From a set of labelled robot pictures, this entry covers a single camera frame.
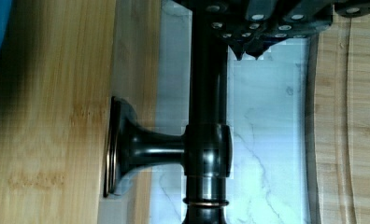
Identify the bamboo cutting board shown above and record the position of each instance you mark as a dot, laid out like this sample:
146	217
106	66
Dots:
338	123

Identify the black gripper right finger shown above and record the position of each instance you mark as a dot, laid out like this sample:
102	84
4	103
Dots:
279	20

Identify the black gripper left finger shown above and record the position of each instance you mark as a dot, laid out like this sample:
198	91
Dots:
240	24

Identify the black drawer handle bar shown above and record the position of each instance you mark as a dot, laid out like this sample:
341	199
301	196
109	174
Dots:
205	149

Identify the wooden drawer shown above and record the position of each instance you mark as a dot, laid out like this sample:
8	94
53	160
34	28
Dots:
60	64

